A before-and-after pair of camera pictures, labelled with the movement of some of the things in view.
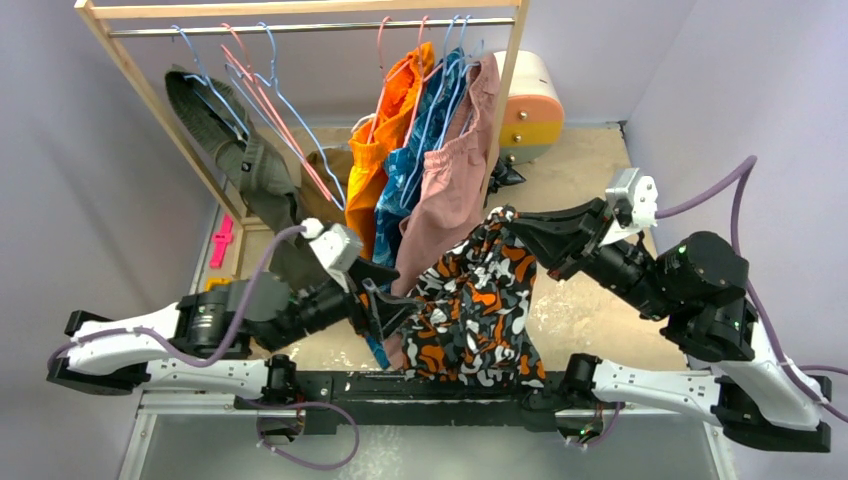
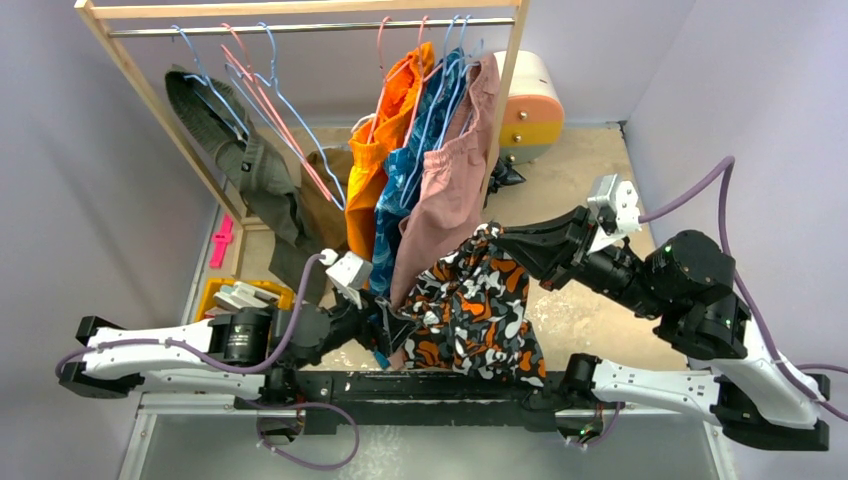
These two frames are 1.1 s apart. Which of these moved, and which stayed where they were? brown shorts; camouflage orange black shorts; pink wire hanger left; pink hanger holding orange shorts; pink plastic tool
Moved: camouflage orange black shorts
Stayed: pink plastic tool; pink wire hanger left; pink hanger holding orange shorts; brown shorts
